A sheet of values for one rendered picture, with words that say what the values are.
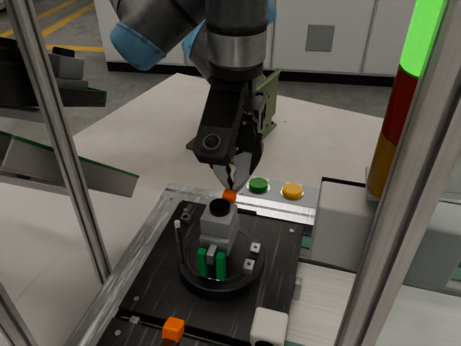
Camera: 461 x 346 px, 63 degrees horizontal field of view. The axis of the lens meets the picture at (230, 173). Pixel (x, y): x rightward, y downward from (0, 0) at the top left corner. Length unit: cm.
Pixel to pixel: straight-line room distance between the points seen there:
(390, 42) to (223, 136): 322
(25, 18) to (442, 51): 39
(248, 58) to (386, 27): 313
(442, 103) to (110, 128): 108
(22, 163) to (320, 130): 88
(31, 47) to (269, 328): 44
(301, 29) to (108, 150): 262
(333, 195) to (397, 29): 330
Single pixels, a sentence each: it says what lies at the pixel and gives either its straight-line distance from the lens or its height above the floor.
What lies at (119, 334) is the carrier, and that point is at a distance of 58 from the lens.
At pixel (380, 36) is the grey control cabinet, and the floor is 46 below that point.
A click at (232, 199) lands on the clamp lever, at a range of 58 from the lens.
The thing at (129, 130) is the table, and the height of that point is 86.
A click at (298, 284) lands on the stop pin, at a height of 97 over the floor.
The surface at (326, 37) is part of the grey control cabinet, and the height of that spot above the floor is 43.
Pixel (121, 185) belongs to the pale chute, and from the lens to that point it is 70.
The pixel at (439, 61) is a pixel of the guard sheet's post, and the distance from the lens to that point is 24.
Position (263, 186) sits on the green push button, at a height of 97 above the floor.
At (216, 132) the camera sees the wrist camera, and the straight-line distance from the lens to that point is 47.
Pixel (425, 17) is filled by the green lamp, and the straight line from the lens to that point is 26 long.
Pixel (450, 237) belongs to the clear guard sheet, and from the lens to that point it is 32.
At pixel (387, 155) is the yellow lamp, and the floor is 130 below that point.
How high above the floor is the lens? 145
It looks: 37 degrees down
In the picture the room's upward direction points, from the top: straight up
